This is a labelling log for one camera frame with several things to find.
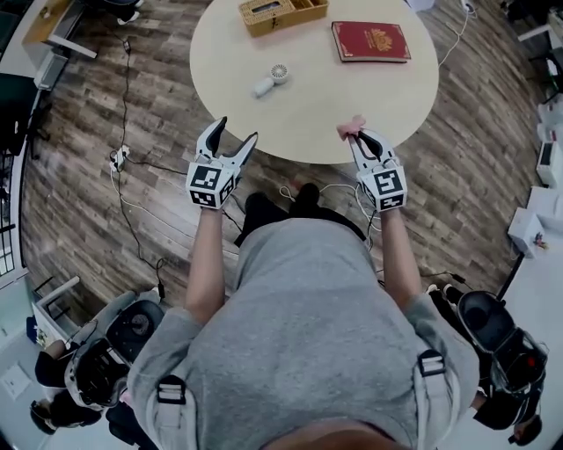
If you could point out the white microwave oven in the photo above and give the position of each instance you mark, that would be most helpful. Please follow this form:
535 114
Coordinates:
550 162

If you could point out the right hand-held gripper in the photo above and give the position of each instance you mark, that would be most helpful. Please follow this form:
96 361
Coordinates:
385 186

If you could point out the white power strip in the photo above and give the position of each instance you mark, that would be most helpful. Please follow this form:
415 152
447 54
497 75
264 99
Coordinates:
119 158

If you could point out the white cardboard box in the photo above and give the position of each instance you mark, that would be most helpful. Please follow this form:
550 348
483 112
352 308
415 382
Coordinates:
545 202
525 230

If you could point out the black backpack rig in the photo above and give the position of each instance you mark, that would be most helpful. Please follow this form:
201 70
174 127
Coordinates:
119 334
492 325

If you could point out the black office chair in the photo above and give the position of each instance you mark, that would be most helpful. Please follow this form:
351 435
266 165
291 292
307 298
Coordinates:
17 110

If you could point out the wicker tissue basket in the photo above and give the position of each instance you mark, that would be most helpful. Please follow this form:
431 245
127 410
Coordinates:
281 15

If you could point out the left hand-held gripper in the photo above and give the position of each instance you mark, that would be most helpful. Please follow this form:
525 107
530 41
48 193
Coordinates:
206 184

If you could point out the black railing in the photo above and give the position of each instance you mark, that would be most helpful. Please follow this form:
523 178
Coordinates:
6 219

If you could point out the person's grey shirt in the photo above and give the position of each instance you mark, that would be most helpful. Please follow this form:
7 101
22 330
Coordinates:
308 329

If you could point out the pink knitted cloth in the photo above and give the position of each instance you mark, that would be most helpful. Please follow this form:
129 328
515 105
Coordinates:
351 127

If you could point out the white handheld mini fan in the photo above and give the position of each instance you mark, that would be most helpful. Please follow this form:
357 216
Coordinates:
268 81

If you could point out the person's head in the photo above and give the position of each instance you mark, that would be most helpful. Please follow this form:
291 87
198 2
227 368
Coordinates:
330 437

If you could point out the person's right forearm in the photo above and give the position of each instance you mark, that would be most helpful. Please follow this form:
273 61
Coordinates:
398 263

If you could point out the person's left forearm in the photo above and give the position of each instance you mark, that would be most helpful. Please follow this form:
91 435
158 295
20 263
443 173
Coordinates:
206 263

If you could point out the red hardcover book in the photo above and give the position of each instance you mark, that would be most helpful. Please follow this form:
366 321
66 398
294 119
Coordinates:
371 41

